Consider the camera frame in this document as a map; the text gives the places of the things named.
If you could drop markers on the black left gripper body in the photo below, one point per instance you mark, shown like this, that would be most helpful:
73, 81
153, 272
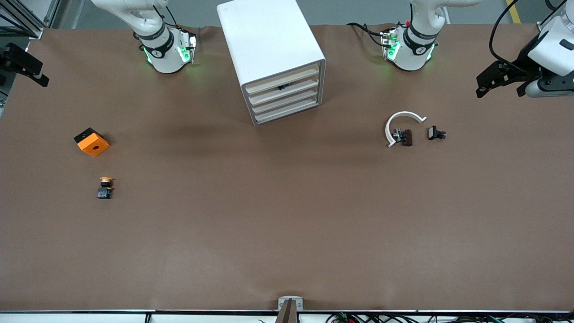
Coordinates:
525, 57

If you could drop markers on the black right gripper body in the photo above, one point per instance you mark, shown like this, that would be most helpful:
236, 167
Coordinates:
12, 58

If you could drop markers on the white plastic drawer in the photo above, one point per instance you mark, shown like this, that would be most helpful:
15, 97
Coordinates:
305, 73
305, 105
305, 94
305, 84

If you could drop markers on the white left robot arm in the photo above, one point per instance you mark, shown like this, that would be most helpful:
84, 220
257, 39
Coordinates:
412, 56

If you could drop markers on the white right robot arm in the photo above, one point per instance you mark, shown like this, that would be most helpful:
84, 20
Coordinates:
163, 56

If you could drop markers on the yellow mushroom push button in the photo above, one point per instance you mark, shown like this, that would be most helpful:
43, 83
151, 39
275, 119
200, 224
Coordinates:
105, 189

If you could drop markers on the white drawer cabinet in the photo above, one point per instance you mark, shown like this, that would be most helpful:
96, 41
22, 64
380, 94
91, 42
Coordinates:
264, 36

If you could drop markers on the black small clip component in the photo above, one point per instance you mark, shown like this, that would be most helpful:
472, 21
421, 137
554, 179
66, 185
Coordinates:
434, 133

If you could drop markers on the brown and black small component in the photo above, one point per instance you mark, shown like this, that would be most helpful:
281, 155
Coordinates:
406, 137

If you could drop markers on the brown table cover sheet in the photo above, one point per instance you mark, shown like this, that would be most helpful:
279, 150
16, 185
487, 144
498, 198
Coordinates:
287, 215

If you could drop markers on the aluminium frame profile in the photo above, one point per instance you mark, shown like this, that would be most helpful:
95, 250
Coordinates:
27, 18

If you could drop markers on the orange and black switch box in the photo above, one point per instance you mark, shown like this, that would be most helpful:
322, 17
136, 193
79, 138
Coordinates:
93, 144

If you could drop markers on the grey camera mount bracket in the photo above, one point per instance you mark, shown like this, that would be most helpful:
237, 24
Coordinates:
290, 304

